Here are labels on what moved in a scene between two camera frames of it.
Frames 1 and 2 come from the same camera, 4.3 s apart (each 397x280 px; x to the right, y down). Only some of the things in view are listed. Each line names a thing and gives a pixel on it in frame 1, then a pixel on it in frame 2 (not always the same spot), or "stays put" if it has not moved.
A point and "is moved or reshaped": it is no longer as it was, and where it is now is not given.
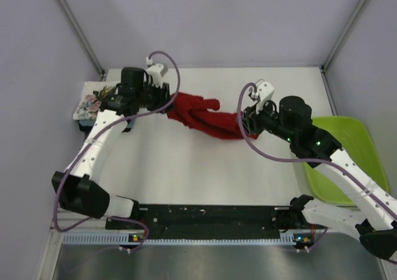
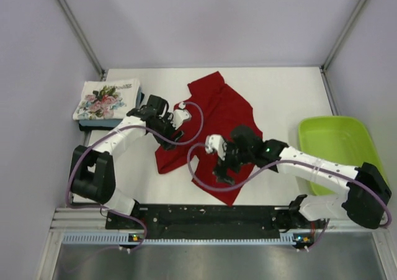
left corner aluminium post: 77,29 stays put
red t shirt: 185,107 is moved or reshaped
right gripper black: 251,118 → 222,168
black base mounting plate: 168,221 stays put
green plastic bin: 352,138 stays put
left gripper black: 162,94 → 166,141
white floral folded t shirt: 89,103 stays put
